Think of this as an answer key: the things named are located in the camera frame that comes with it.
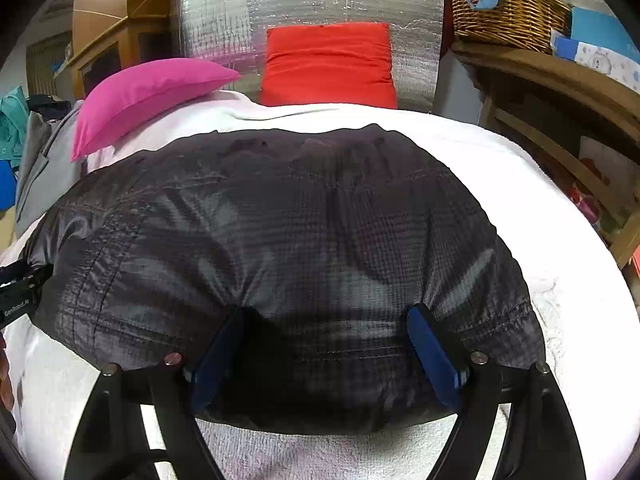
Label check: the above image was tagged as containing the black quilted puffer jacket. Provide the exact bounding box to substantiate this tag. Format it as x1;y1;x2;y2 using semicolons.
22;125;544;434

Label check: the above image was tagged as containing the left hand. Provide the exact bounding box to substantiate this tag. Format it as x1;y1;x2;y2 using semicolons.
0;335;14;411

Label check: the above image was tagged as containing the blue jacket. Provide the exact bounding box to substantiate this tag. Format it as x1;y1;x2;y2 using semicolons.
0;160;16;211

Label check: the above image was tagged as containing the grey coat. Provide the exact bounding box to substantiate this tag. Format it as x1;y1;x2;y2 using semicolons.
14;100;86;237

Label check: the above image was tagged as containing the white pink bed blanket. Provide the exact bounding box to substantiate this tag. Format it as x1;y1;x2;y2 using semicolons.
0;90;640;480

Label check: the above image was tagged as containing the teal shirt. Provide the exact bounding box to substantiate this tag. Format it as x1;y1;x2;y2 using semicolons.
0;86;29;169

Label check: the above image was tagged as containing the magenta pillow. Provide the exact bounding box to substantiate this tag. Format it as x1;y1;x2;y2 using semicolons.
70;58;240;162

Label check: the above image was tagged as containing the wooden cabinet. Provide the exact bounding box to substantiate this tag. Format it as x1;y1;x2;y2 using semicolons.
68;0;175;99

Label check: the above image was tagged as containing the wooden shelf unit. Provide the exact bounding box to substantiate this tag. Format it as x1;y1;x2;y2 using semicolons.
452;41;639;266

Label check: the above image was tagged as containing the red cushion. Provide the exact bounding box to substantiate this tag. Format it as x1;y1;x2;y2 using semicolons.
260;22;397;110

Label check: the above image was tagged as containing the silver foil insulation panel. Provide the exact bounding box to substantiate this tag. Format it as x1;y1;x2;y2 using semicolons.
170;0;445;113

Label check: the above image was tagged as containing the blue white cardboard box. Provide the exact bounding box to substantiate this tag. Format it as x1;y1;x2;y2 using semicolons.
550;8;640;93

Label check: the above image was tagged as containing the wicker basket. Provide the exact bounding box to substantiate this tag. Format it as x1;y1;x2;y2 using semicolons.
451;0;572;53

